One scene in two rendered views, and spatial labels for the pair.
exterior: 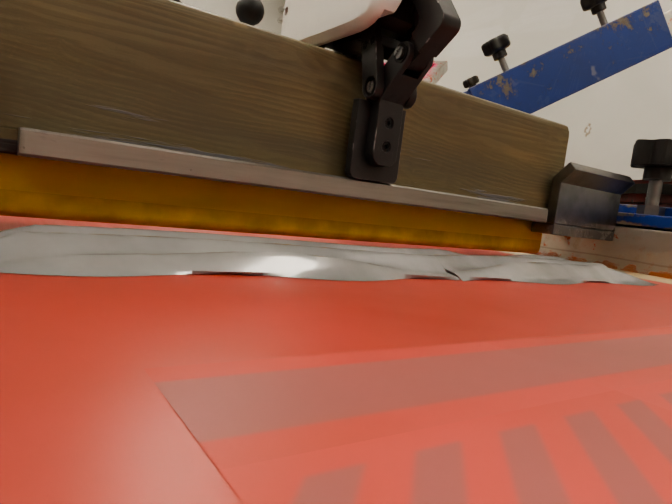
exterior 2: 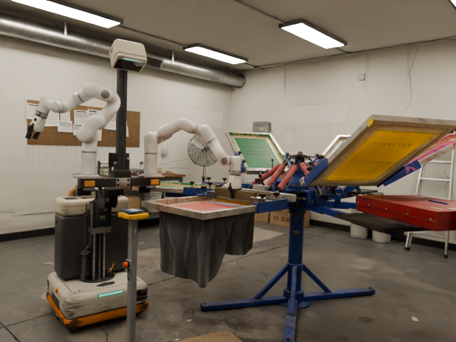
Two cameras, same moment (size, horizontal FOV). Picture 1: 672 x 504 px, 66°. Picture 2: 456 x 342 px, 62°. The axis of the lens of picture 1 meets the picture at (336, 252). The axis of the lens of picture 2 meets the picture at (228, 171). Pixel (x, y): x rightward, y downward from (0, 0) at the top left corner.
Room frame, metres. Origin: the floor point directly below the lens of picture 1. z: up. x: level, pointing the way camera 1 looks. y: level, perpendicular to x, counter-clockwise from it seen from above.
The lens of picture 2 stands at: (-0.37, -2.62, 1.35)
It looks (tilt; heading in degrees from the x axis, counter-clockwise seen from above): 3 degrees down; 77
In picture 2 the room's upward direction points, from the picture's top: 2 degrees clockwise
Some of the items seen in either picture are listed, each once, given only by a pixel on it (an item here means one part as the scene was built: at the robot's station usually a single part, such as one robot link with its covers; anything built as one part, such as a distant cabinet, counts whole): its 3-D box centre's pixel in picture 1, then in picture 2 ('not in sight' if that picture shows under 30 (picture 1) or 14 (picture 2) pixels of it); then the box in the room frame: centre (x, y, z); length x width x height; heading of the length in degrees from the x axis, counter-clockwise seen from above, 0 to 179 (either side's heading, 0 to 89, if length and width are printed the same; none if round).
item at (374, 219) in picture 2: not in sight; (342, 214); (1.06, -0.18, 0.91); 1.34 x 0.40 x 0.08; 95
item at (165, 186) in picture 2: not in sight; (199, 179); (0.19, 0.88, 1.05); 1.08 x 0.61 x 0.23; 155
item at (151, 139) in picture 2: not in sight; (151, 142); (-0.28, 0.19, 1.37); 0.13 x 0.10 x 0.16; 73
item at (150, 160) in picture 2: not in sight; (149, 164); (-0.29, 0.20, 1.21); 0.16 x 0.13 x 0.15; 114
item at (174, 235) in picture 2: not in sight; (180, 245); (-0.10, -0.28, 0.74); 0.45 x 0.03 x 0.43; 125
